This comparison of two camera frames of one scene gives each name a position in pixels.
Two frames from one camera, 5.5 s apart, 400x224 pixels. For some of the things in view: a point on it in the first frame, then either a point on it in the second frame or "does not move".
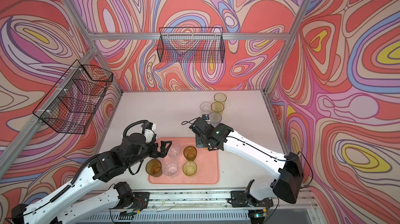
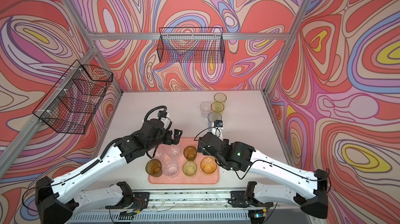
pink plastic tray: [185, 163] does not move
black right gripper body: [201, 142] to [221, 160]
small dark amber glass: [190, 153] does not move
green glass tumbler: [189, 168] does not move
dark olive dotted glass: [153, 167] does not move
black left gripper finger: [163, 148] to [177, 134]
